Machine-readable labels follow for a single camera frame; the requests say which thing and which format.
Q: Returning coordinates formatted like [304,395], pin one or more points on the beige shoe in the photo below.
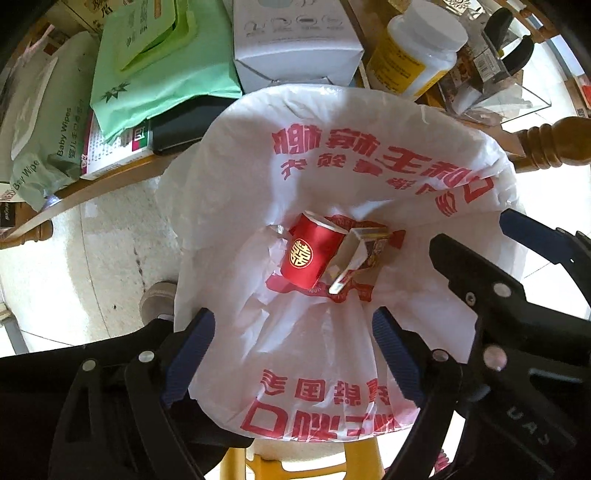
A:
[159,300]

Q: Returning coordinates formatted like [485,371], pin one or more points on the wooden table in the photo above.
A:
[92,184]

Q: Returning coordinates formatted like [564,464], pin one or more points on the red and white medicine box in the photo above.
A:
[111,152]

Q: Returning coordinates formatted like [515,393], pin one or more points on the clear acrylic box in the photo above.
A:
[508,101]

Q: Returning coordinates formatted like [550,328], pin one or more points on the green wet wipes pack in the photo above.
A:
[161,83]

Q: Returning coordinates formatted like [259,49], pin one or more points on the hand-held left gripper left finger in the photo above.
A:
[191,350]

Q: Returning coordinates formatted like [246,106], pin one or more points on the red paper cup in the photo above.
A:
[318,235]

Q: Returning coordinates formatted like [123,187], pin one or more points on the white plastic bag red print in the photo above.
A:
[323,184]

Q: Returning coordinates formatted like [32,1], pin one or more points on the wooden chair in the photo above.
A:
[563,138]

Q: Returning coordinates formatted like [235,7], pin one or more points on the crumpled printed carton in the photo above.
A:
[364,258]

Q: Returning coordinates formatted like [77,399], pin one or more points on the grey-green baby wipes pack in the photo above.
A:
[46,115]

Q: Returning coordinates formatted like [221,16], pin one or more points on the yellow stool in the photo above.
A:
[360,461]

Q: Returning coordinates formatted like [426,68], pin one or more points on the brown cardboard box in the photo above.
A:
[579,97]

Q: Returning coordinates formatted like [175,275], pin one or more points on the silver foil scrap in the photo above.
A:
[278,232]

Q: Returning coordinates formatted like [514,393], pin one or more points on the black packet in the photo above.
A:
[8,210]

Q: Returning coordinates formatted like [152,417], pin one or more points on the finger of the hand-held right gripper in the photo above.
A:
[475,277]
[535,230]

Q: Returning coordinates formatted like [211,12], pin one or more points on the white cardboard box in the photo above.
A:
[295,46]

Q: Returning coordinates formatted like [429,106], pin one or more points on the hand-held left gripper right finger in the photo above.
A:
[397,355]

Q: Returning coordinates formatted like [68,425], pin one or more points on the black flat box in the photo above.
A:
[184,124]

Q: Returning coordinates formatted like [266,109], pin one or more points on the beige printed box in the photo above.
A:
[83,11]

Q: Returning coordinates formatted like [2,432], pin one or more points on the white bottle yellow label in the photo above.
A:
[415,60]

